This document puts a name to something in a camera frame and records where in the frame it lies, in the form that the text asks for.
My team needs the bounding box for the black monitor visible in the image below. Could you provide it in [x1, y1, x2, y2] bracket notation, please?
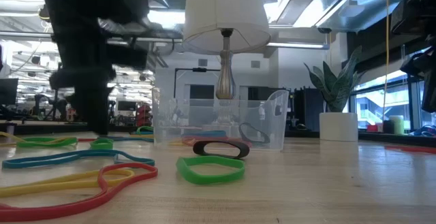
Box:
[0, 78, 19, 106]
[116, 100, 138, 113]

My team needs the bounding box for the red equipment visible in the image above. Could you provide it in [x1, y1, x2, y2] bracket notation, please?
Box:
[136, 103, 153, 127]

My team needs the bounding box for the green wide rubber band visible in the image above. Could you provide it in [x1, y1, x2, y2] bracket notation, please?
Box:
[175, 155, 246, 186]

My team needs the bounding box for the black wide rubber band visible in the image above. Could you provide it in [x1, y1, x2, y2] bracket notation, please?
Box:
[192, 140, 251, 160]

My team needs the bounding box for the black cabinet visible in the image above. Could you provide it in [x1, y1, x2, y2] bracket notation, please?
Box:
[293, 86, 325, 132]

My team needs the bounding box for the white shade silver table lamp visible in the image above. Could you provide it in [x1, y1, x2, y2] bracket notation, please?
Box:
[182, 0, 273, 101]

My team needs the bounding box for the yellow long rubber band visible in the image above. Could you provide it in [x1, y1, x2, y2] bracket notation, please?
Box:
[0, 168, 136, 199]

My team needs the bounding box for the dark olive rubber band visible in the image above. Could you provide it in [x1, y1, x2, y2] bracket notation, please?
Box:
[238, 121, 271, 145]

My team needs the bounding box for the blue long rubber band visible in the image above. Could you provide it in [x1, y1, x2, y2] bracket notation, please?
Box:
[1, 148, 156, 170]

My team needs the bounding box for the black yellow ceiling device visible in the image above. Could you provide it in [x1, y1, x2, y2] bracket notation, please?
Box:
[37, 5, 52, 23]

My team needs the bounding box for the clear plastic bin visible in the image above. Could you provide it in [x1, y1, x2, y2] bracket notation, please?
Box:
[151, 86, 290, 151]

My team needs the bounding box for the green cup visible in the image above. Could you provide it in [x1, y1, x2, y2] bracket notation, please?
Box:
[389, 114, 405, 135]

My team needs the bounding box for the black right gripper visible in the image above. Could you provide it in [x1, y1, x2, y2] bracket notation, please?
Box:
[399, 44, 436, 114]

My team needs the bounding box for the blue object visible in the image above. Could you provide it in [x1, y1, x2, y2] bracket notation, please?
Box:
[410, 124, 436, 138]

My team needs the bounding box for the snake plant in white pot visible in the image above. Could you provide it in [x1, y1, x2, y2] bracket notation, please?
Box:
[304, 45, 367, 142]

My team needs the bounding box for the red long rubber band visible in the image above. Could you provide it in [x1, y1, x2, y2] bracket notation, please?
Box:
[0, 162, 159, 222]

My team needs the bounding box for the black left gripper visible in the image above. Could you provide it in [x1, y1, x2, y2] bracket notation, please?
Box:
[48, 19, 119, 136]

